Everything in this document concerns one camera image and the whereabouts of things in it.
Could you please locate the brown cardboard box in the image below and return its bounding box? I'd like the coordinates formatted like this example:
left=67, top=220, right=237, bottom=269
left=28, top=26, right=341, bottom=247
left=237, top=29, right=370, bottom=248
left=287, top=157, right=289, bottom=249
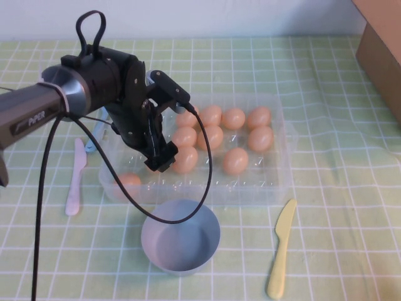
left=352, top=0, right=401, bottom=126

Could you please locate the light blue plastic fork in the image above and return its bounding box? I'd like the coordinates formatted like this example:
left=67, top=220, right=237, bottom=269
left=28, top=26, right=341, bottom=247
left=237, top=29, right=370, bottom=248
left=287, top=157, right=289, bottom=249
left=85, top=106, right=110, bottom=154

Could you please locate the pink plastic knife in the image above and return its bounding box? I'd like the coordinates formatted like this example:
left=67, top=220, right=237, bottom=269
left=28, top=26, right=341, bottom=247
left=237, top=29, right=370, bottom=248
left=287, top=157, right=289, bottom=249
left=65, top=137, right=88, bottom=216

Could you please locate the clear plastic egg box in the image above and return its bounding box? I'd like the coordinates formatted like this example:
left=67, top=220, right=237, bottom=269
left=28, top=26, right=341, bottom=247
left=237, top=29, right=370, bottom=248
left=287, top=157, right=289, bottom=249
left=98, top=93, right=298, bottom=204

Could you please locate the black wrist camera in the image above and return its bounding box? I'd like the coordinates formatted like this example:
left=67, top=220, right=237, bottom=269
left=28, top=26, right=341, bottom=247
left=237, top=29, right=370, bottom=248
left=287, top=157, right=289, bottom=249
left=145, top=70, right=191, bottom=114

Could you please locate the green checkered tablecloth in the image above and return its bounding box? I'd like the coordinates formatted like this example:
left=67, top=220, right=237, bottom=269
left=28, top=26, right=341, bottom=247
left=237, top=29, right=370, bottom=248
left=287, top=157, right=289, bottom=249
left=0, top=36, right=401, bottom=301

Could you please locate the beige egg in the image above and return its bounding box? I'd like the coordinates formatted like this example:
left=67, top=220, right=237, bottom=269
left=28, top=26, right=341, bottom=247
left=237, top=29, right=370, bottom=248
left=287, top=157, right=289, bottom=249
left=170, top=146, right=199, bottom=175
left=221, top=108, right=246, bottom=131
left=171, top=126, right=198, bottom=149
left=247, top=106, right=272, bottom=130
left=197, top=125, right=224, bottom=151
left=222, top=147, right=249, bottom=176
left=247, top=125, right=274, bottom=153
left=175, top=108, right=200, bottom=128
left=112, top=172, right=142, bottom=200
left=199, top=105, right=223, bottom=127

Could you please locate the black camera cable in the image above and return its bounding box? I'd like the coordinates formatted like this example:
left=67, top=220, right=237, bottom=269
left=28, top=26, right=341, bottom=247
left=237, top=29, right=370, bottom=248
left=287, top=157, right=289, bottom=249
left=31, top=103, right=214, bottom=301

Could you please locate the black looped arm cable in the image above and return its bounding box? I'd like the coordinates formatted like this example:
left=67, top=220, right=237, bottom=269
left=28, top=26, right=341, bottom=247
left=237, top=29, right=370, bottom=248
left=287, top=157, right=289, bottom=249
left=76, top=10, right=107, bottom=56

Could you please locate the yellow plastic knife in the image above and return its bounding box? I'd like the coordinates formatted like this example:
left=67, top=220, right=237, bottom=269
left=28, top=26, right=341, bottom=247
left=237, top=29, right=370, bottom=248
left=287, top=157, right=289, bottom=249
left=266, top=198, right=298, bottom=299

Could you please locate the blue grey bowl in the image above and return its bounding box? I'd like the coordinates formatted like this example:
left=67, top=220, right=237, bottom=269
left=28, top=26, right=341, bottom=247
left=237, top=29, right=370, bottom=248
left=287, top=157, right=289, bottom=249
left=140, top=199, right=222, bottom=277

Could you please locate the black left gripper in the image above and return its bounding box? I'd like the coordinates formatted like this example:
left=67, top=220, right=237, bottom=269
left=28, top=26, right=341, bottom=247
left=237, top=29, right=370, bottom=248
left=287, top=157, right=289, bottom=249
left=108, top=58, right=179, bottom=172

